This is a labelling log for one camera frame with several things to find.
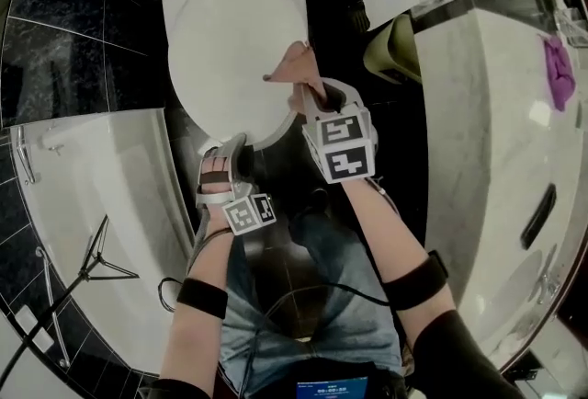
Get purple cloth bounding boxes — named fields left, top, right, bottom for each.
left=542, top=35, right=577, bottom=113

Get chrome sink faucet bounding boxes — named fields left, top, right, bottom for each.
left=532, top=248, right=565, bottom=302

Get black shoe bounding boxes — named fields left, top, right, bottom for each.
left=301, top=187, right=331, bottom=218

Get person's left forearm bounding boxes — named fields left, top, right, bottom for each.
left=157, top=226, right=236, bottom=389

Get black smartphone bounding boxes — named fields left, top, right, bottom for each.
left=519, top=182, right=559, bottom=251

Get brown cloth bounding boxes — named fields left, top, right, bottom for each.
left=261, top=40, right=326, bottom=114

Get white rectangular soap dish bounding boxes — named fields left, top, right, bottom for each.
left=12, top=306, right=56, bottom=353

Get black elastic armband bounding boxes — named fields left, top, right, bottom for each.
left=175, top=277, right=230, bottom=321
left=381, top=249, right=450, bottom=313

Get chrome grab bar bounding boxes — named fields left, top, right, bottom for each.
left=35, top=246, right=72, bottom=370

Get round floor drain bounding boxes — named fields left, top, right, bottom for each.
left=350, top=3, right=372, bottom=34

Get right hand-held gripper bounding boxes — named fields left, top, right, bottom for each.
left=292, top=78, right=379, bottom=185

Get person's black jacket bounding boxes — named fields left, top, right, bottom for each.
left=136, top=309, right=526, bottom=399

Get white toilet lid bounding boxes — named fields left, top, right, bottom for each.
left=166, top=0, right=311, bottom=144

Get person's right forearm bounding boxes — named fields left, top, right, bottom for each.
left=341, top=177, right=461, bottom=344

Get beige waste bin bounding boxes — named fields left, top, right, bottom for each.
left=362, top=14, right=423, bottom=86

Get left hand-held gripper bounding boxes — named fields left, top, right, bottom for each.
left=196, top=132, right=277, bottom=236

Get white bathtub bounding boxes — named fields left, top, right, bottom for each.
left=10, top=107, right=204, bottom=376

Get black chest-mounted recorder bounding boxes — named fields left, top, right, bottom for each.
left=295, top=375, right=372, bottom=399

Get person's left hand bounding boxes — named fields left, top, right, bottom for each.
left=198, top=148, right=235, bottom=235

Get white sink basin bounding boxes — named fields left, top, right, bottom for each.
left=485, top=248, right=548, bottom=321

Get black tripod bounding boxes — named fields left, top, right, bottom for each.
left=0, top=214, right=141, bottom=385

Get person's legs in blue jeans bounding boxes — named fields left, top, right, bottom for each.
left=219, top=202, right=406, bottom=385

